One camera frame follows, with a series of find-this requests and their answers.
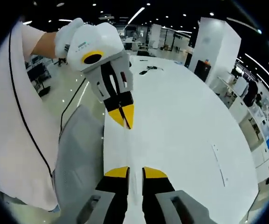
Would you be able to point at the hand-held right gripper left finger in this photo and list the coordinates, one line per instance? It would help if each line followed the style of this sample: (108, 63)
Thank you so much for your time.
(113, 193)

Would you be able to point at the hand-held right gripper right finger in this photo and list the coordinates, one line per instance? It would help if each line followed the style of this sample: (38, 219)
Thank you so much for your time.
(157, 189)

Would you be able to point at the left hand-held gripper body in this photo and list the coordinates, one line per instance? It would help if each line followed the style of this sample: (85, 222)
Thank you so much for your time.
(94, 44)

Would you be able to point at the person's left hand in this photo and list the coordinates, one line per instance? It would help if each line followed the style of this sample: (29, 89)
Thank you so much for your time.
(65, 37)

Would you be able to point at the small black device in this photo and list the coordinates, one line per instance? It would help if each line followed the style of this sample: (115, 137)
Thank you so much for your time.
(143, 72)

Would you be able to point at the grey mesh chair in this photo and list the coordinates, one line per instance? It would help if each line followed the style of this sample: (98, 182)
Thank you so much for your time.
(80, 158)

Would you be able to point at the black office chair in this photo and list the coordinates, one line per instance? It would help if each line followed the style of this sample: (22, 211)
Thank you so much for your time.
(40, 79)

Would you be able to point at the black box-shaped machine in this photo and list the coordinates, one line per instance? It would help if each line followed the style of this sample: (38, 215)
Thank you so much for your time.
(202, 70)

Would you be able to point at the white square pillar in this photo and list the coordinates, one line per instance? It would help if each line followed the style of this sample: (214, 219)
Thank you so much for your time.
(216, 44)

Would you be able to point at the person's white shirt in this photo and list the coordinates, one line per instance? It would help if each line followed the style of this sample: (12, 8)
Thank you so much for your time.
(6, 130)

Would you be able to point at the long white counter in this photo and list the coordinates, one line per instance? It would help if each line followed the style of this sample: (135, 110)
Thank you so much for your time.
(249, 126)

